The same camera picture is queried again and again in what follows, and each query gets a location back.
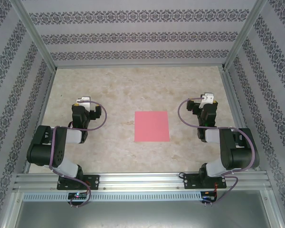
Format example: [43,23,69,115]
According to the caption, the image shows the pink paper sheet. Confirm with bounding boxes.
[133,111,170,143]

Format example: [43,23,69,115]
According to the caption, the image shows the grey metal sheet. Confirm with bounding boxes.
[2,191,283,228]

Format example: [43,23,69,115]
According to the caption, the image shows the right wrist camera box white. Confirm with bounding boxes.
[199,92,216,109]

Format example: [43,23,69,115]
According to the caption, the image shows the aluminium side rail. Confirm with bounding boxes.
[219,66,261,172]
[22,67,57,174]

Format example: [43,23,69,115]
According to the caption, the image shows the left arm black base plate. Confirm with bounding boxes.
[57,174,100,190]

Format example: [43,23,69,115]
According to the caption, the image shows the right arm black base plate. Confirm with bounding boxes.
[184,173,228,190]

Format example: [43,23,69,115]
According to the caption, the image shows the aluminium back rail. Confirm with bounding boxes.
[54,63,226,69]

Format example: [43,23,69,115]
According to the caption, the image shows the aluminium frame post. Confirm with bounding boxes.
[11,0,57,72]
[223,0,269,72]

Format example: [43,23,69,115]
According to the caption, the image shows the aluminium mounting rail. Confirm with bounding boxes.
[13,171,273,192]

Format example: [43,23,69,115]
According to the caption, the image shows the slotted grey cable duct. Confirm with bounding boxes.
[22,191,217,201]

